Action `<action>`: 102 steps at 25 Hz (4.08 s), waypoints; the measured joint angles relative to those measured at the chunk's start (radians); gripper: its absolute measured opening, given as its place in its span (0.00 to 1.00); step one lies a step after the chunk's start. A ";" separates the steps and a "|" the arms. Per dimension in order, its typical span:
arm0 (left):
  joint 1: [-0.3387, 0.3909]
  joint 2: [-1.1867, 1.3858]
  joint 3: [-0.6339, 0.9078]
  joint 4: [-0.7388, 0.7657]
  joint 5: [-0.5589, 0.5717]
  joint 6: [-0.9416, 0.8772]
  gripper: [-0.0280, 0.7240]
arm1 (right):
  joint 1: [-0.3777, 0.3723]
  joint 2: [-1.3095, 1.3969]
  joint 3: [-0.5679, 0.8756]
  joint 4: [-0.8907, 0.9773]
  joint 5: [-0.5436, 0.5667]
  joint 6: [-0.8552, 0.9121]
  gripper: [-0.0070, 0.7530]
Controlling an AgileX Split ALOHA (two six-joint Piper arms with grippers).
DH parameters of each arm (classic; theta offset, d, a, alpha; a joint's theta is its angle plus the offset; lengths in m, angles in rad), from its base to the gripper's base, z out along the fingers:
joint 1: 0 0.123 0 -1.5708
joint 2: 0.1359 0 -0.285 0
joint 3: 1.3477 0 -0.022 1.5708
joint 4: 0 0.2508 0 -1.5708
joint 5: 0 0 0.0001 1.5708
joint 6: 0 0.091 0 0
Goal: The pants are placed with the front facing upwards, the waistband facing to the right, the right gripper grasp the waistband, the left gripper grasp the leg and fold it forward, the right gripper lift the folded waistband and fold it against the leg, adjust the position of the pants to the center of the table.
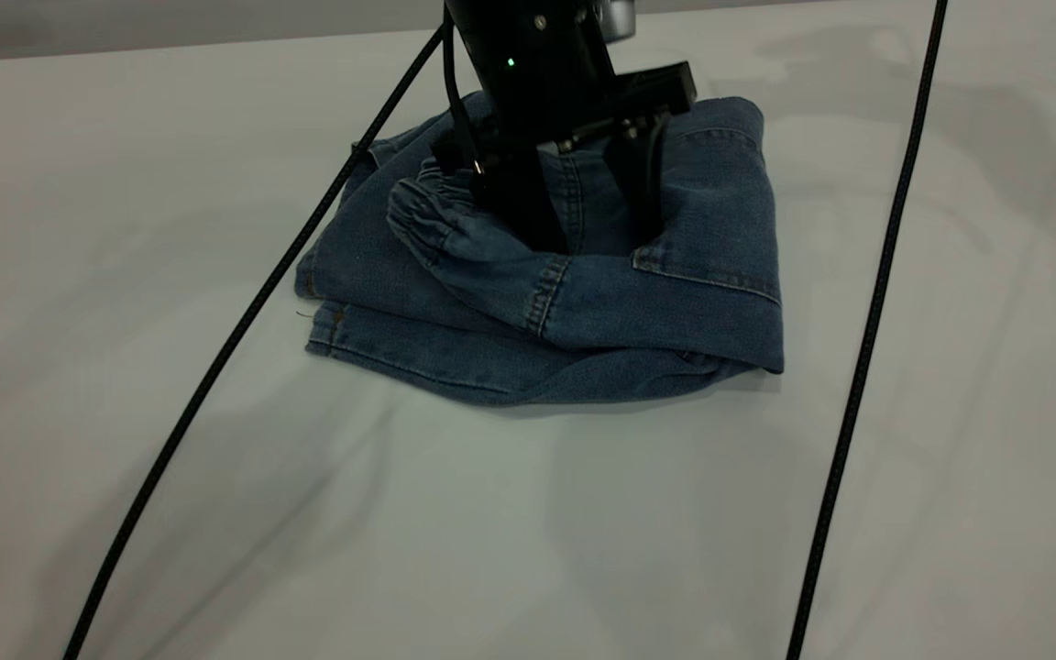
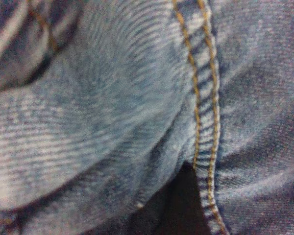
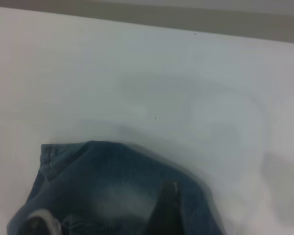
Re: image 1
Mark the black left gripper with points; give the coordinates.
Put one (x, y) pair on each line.
(542, 73)

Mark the blue denim shorts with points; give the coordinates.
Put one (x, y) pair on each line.
(675, 293)

